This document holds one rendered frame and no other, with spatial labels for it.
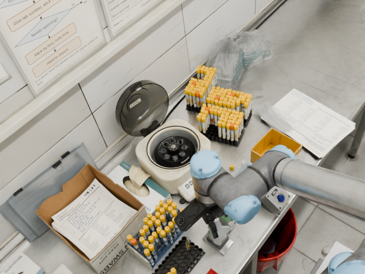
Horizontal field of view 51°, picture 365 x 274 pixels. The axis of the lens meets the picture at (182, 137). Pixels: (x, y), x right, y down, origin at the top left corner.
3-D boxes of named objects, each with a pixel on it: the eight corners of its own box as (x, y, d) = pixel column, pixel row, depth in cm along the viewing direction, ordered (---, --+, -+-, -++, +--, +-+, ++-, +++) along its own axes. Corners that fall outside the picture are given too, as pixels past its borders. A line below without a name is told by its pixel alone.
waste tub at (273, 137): (279, 184, 139) (281, 169, 132) (249, 165, 146) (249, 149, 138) (300, 161, 145) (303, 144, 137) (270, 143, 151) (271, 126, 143)
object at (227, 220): (230, 232, 130) (230, 223, 125) (219, 225, 132) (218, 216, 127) (237, 224, 132) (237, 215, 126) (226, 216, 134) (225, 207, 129)
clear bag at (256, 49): (240, 73, 178) (240, 49, 167) (224, 52, 189) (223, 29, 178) (278, 58, 181) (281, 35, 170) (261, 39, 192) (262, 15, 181)
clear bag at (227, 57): (236, 95, 169) (236, 63, 155) (198, 89, 174) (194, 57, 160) (249, 58, 184) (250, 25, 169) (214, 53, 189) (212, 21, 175)
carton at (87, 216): (102, 281, 125) (88, 264, 113) (50, 231, 138) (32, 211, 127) (153, 225, 135) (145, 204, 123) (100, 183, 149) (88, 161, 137)
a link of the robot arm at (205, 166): (204, 181, 88) (181, 159, 92) (207, 204, 96) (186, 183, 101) (230, 162, 90) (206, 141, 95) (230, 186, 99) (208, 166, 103)
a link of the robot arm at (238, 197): (274, 187, 87) (240, 157, 93) (238, 217, 83) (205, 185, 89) (272, 204, 93) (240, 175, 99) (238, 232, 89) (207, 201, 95)
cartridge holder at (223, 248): (224, 256, 125) (223, 251, 122) (202, 240, 130) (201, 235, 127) (233, 243, 127) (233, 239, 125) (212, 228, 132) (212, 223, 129)
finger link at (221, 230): (236, 242, 114) (228, 218, 110) (218, 251, 113) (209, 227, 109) (231, 236, 117) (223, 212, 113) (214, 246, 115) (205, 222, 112)
